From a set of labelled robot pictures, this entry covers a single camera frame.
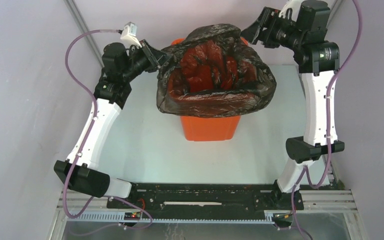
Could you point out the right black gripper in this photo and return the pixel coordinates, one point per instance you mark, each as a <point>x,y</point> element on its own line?
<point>268,19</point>

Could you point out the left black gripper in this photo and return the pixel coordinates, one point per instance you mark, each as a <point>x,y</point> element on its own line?
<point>154,64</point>

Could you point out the black plastic trash bag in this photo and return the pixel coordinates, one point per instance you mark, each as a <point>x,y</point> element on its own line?
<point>255,89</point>

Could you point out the orange plastic trash bin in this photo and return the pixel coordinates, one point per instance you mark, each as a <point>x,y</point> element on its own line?
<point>208,127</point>

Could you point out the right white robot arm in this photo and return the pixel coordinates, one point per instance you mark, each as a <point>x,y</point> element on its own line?
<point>301,26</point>

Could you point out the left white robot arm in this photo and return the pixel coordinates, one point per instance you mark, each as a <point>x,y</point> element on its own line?
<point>79,172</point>

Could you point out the small electronics board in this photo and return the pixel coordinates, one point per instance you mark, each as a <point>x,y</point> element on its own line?
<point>132,216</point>

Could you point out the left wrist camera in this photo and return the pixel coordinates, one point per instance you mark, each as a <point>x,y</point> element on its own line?
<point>128,35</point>

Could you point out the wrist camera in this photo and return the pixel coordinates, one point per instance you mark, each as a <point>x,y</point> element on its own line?
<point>128,35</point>
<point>294,5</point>

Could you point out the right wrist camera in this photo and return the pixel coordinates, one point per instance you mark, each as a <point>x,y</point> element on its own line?
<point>294,5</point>

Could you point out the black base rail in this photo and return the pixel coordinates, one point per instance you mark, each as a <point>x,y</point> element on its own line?
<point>213,201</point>

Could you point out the white cable duct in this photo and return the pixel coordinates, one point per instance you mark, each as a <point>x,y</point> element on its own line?
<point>119,217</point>

